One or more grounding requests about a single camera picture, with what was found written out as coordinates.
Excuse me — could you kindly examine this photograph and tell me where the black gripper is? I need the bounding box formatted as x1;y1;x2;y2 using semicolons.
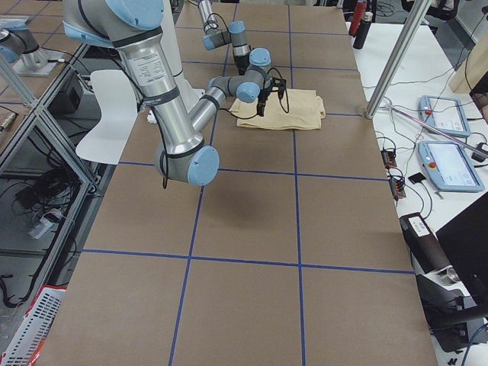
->
256;80;275;116
233;55;250;75

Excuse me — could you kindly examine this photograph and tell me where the cream long-sleeve printed shirt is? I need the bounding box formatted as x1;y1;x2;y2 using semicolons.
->
230;88;326;130

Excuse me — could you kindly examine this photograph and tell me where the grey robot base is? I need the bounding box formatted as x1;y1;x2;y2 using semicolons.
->
1;21;65;76

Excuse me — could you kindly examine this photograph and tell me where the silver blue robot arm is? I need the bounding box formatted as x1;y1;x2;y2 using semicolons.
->
63;1;274;186
197;0;252;75

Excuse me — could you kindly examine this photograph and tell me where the black bottle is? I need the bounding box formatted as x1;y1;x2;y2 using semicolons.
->
352;11;373;50

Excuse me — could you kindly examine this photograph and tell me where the white plastic chair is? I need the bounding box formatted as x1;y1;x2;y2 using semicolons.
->
75;69;138;165

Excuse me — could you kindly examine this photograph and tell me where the red bottle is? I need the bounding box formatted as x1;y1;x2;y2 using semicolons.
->
348;0;368;37

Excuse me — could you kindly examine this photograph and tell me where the orange circuit board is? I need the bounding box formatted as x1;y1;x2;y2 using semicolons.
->
388;175;406;201
380;149;397;169

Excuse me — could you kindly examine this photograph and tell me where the upper teach pendant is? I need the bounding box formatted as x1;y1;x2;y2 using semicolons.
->
419;95;471;138

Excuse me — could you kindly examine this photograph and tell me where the teach pendant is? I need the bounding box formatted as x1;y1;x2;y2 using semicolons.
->
419;95;471;138
417;141;485;193

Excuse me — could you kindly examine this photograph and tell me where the lower teach pendant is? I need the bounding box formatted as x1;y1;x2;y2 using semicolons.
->
417;141;485;193

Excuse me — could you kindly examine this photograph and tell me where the black labelled box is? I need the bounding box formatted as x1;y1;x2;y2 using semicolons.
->
399;213;452;274

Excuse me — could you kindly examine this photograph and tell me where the white power strip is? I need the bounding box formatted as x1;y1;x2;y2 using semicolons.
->
27;213;56;239

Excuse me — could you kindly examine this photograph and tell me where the black monitor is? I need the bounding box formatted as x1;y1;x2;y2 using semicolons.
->
436;194;487;304

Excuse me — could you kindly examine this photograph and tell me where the white perforated basket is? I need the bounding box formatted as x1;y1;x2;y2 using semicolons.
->
1;285;66;365

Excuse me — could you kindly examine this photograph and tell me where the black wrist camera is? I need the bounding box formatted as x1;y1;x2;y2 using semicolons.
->
271;77;287;99

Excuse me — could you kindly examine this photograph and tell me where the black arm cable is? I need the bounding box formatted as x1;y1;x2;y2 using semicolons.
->
266;66;291;114

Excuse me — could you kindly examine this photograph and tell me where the aluminium frame post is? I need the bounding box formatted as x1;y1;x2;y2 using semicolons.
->
364;0;431;120

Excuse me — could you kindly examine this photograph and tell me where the aluminium frame rack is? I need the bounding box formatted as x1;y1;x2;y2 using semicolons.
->
0;14;161;291

